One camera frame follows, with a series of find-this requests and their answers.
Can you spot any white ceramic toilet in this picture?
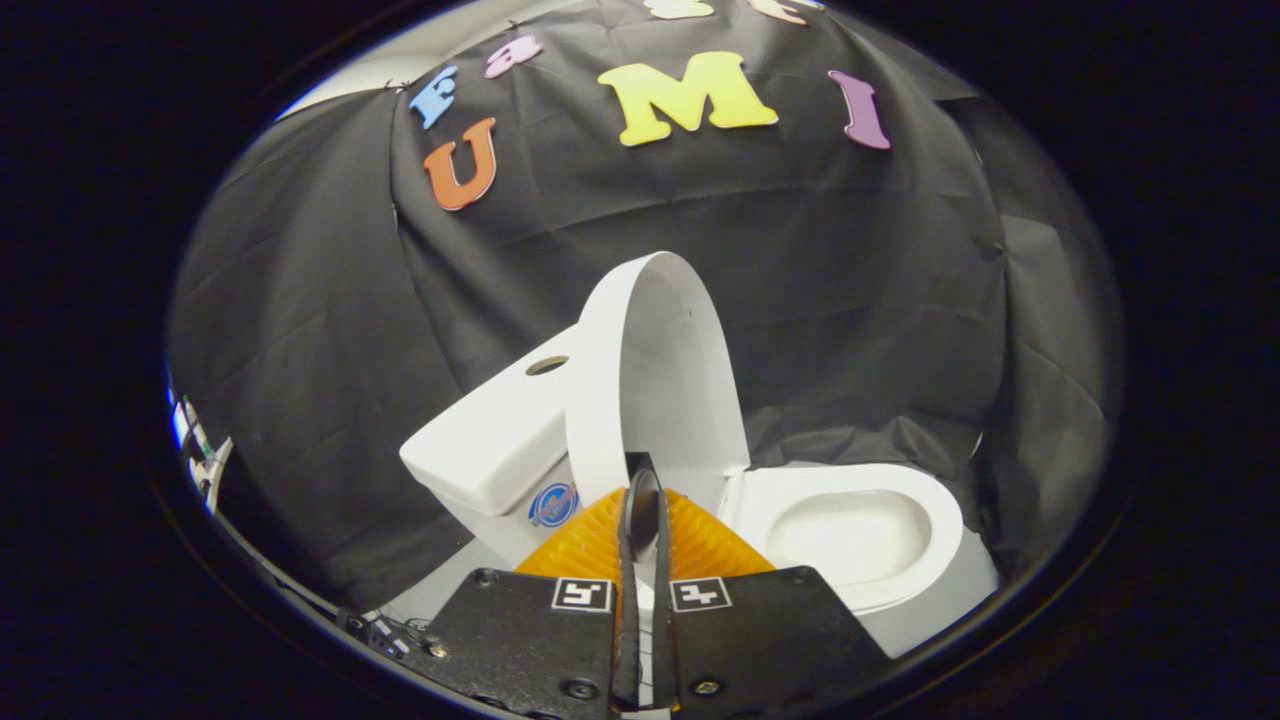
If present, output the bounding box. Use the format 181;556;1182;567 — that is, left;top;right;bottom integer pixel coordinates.
400;325;1001;659

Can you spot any black backdrop cloth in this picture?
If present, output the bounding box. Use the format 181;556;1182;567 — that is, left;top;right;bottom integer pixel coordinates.
168;0;1126;611

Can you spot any small black device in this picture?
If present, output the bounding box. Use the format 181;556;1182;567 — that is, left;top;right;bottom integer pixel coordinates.
340;608;446;661

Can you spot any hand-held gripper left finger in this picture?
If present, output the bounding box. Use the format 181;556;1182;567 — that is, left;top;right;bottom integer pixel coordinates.
420;468;646;717

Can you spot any white toilet lid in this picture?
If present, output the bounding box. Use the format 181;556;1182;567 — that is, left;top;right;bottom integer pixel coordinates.
565;251;751;511

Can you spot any white toilet seat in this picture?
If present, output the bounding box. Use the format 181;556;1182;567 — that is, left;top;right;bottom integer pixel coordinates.
720;462;966;613

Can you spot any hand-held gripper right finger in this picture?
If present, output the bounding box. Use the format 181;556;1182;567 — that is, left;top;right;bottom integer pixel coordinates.
645;468;893;713

